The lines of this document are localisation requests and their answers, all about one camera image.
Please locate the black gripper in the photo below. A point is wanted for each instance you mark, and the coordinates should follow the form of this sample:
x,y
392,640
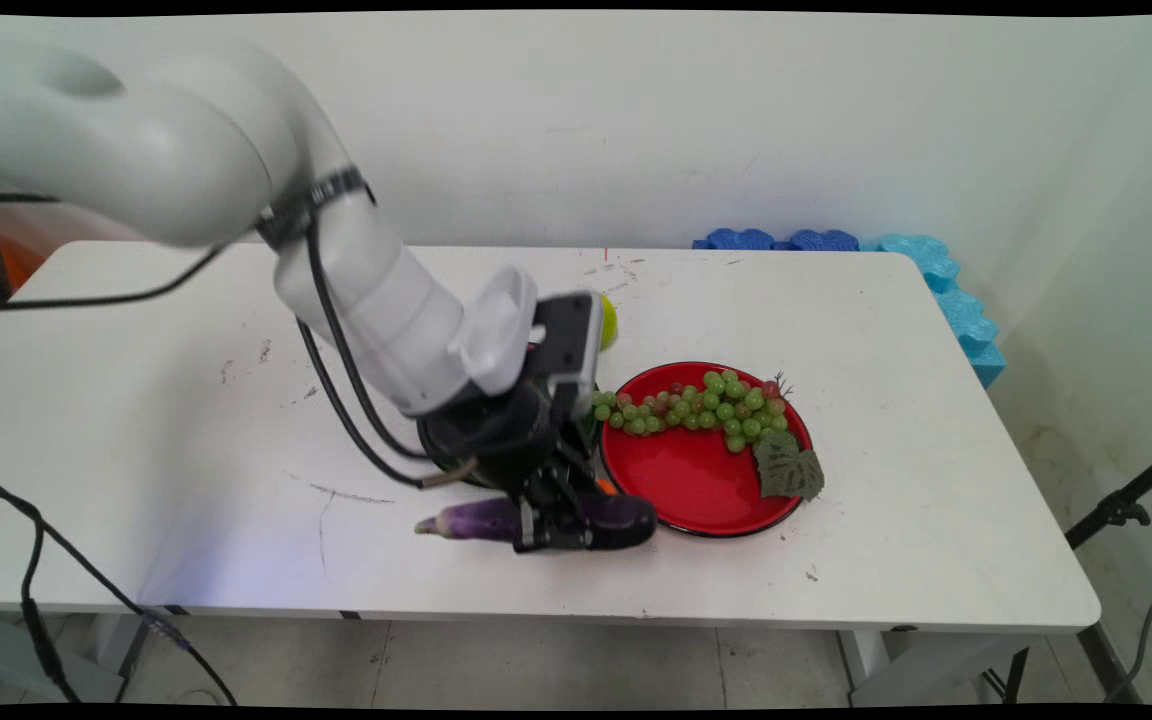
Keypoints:
x,y
496,435

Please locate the purple toy eggplant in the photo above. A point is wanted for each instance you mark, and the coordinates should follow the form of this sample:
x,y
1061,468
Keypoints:
x,y
476,518

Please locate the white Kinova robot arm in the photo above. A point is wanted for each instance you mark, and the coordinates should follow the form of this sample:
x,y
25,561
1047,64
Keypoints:
x,y
236,170

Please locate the orange toy tangerine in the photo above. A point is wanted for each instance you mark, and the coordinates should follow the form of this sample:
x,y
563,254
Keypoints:
x,y
605,487

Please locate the red round plate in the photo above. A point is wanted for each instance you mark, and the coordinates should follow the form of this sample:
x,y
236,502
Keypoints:
x,y
696,480

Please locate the green grape bunch with leaf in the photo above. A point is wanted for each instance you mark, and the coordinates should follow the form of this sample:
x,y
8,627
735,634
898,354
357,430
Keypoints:
x,y
726,410

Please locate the green toy apple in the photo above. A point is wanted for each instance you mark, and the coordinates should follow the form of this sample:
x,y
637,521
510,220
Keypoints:
x,y
609,322

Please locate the dark blue foam piece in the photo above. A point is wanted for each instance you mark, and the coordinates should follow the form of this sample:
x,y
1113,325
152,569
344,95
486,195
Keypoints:
x,y
736,239
824,240

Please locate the white table leg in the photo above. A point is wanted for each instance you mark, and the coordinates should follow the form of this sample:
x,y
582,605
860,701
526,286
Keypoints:
x,y
926,665

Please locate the light blue foam strip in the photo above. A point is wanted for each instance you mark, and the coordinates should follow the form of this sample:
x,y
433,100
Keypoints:
x,y
956,300

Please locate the black tripod stand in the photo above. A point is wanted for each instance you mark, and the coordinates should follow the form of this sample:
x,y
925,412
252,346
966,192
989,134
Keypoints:
x,y
1121,508

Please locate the white black wrist camera box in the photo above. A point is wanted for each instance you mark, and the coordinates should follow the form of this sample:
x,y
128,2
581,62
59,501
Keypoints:
x,y
566,340

